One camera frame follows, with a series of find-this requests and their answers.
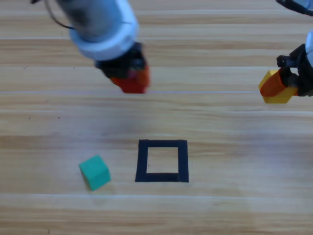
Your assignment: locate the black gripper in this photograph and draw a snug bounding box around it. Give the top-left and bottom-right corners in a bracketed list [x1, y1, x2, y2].
[259, 44, 313, 97]
[94, 43, 151, 89]

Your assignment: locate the red cube block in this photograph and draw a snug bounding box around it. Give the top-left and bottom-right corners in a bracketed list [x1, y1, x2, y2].
[119, 78, 149, 95]

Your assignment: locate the yellow cube block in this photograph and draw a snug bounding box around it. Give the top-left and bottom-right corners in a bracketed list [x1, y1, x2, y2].
[258, 69, 299, 105]

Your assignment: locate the green cube block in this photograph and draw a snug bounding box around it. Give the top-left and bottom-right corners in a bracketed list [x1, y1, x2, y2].
[78, 154, 112, 191]

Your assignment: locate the black tape square outline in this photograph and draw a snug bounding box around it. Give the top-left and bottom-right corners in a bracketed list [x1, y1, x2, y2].
[134, 139, 190, 183]

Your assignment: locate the thin black arm wire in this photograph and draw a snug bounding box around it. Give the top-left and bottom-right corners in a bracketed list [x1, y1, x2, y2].
[45, 0, 75, 30]

